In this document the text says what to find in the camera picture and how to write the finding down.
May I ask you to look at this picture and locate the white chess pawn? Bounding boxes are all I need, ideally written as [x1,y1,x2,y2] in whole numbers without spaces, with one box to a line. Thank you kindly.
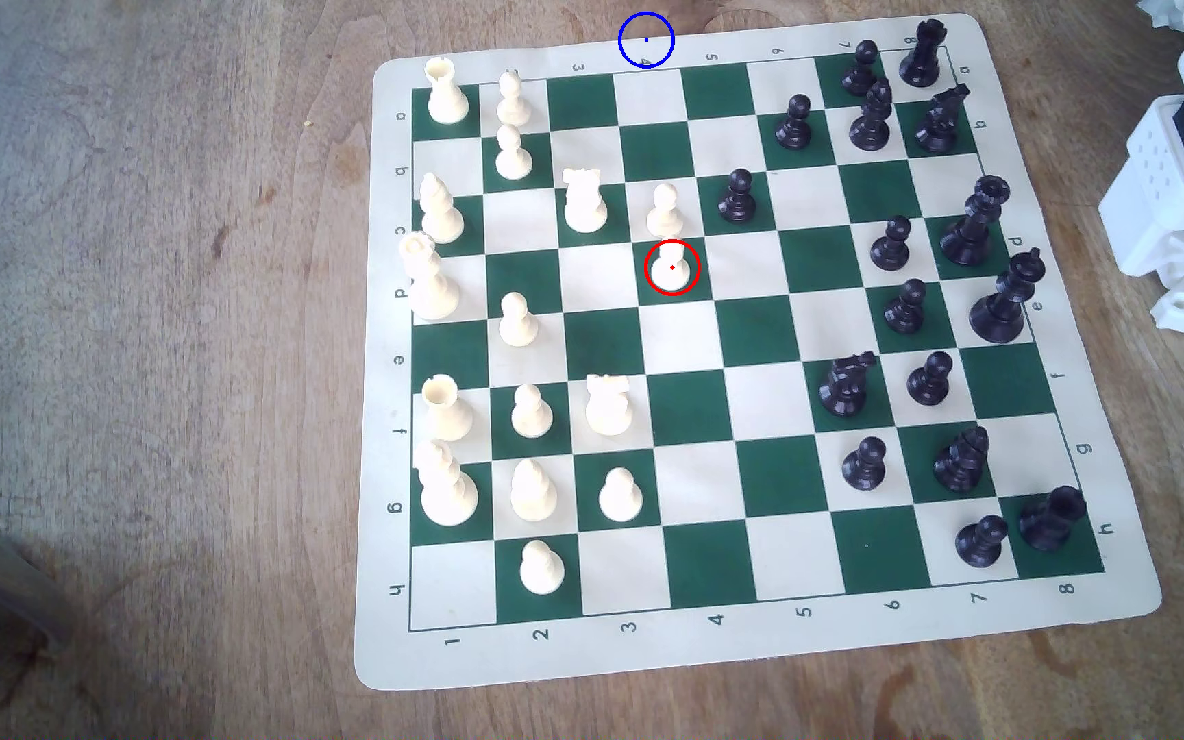
[510,383,555,439]
[646,183,685,238]
[598,467,645,523]
[519,539,565,596]
[496,70,532,127]
[498,292,541,347]
[494,124,534,181]
[650,241,693,293]

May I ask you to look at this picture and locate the white chess knight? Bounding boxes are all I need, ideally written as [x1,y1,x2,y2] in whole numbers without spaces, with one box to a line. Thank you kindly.
[584,374,635,437]
[561,167,610,234]

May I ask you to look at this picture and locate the green and white chess mat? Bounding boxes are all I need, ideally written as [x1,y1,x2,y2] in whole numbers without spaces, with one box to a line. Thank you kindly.
[354,12,1163,692]

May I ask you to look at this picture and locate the white chess bishop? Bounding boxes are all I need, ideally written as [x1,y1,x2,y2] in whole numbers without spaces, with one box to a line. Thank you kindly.
[418,171,466,245]
[510,458,559,522]

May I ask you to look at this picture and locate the white chess rook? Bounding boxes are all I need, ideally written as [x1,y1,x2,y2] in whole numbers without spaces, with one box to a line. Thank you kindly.
[420,374,475,443]
[423,55,471,125]

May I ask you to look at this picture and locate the white chess queen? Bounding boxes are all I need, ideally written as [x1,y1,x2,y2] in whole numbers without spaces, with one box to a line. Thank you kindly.
[399,231,462,322]

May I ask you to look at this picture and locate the black chess pawn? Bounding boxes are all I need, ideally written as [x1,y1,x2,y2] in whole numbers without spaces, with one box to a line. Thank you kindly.
[906,350,954,406]
[775,95,814,150]
[884,278,928,335]
[717,169,758,224]
[841,40,881,97]
[956,515,1009,569]
[870,214,913,273]
[841,436,887,491]

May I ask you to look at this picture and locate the black chess knight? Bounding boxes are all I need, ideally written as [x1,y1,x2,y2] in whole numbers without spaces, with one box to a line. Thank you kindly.
[818,351,879,417]
[913,83,972,156]

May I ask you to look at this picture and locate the black chess bishop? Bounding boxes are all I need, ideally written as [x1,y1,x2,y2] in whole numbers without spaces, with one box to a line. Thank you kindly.
[933,425,991,493]
[848,78,894,152]

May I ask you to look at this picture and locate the black chess queen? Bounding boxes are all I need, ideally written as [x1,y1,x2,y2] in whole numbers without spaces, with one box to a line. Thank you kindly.
[939,175,1011,267]

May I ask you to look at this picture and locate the black chess king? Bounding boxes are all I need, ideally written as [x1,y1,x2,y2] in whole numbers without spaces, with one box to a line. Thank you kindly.
[969,247,1046,345]

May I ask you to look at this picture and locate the black chess rook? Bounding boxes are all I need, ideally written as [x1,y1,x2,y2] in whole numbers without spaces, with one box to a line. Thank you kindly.
[1017,486,1087,552]
[898,18,947,88]

